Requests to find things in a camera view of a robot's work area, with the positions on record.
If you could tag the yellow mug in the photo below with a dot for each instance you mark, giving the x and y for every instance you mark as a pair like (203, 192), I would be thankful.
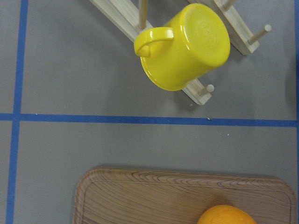
(194, 42)

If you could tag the brown wooden tray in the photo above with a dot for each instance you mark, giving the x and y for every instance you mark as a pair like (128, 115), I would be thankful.
(131, 196)

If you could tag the orange fruit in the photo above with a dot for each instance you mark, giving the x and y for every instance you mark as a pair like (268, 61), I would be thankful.
(225, 214)

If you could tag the wooden mug drying rack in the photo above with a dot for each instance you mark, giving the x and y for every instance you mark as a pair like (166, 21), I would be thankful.
(132, 20)

